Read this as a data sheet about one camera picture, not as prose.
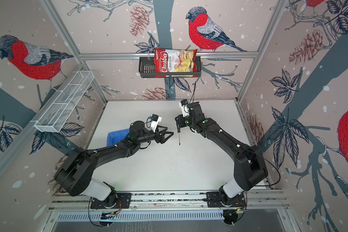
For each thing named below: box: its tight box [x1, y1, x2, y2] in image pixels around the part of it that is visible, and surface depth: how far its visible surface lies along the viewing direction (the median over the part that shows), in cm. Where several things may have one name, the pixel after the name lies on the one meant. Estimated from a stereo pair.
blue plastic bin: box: [106, 128, 131, 147], surface depth 98 cm
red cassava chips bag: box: [154, 48, 198, 78], surface depth 90 cm
